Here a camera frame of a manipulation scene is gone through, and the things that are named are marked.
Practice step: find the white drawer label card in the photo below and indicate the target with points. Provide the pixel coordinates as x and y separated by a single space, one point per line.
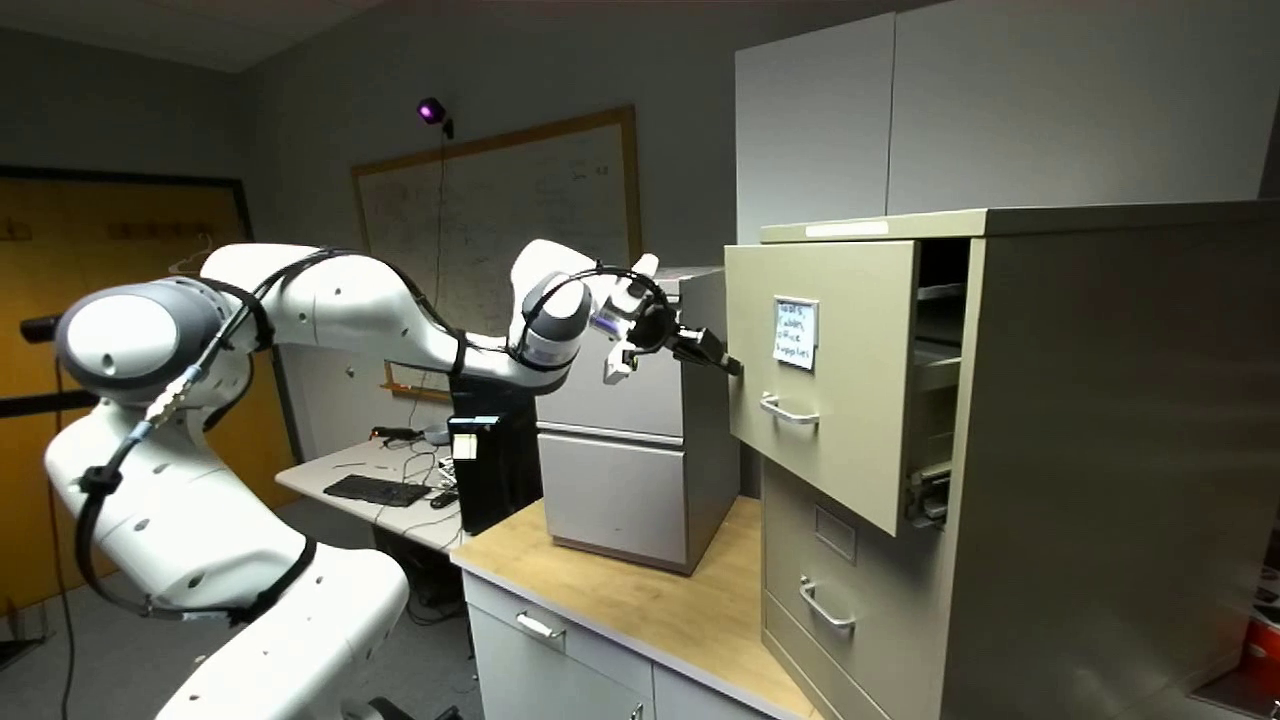
796 333

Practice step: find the beige labelled cabinet drawer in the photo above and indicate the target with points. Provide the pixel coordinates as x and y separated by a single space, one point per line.
833 402

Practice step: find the beige file cabinet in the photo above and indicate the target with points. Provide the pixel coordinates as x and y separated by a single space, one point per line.
1121 466

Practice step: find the camera with purple light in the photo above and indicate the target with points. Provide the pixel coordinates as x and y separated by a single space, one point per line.
435 114

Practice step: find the grey lateral file cabinet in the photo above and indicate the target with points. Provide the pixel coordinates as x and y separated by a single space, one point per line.
625 466

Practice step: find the whiteboard with wooden frame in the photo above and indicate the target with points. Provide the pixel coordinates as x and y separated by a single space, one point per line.
482 215

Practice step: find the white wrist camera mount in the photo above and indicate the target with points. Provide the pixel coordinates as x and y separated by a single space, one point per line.
634 265

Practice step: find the beige unlabelled cabinet drawer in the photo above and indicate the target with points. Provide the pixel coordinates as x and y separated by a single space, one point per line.
855 602

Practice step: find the grey office desk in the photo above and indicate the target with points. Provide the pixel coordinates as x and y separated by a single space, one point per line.
401 526

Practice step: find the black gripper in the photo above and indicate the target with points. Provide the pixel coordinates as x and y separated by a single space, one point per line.
653 316

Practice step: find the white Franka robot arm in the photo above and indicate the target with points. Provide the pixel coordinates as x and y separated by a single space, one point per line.
173 535

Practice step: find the black keyboard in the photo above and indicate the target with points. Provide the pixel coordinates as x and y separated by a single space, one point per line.
378 490

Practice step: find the black computer tower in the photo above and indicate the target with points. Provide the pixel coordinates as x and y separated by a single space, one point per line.
489 454

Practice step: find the white base cabinet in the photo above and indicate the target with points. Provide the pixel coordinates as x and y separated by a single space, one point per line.
563 675

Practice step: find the yellow door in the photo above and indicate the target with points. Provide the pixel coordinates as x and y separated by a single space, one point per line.
24 483

